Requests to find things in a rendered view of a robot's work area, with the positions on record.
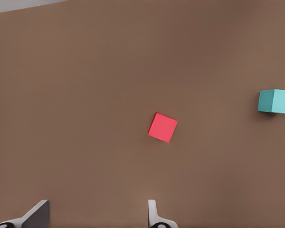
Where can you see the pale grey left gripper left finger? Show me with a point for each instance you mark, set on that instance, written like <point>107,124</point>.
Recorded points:
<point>37,215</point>

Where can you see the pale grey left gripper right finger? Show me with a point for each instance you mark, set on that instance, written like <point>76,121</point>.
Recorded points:
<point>153,215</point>

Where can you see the red cube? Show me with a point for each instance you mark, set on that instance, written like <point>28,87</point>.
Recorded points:
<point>163,127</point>

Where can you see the teal block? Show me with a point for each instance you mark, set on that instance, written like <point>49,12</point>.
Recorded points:
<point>276,101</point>

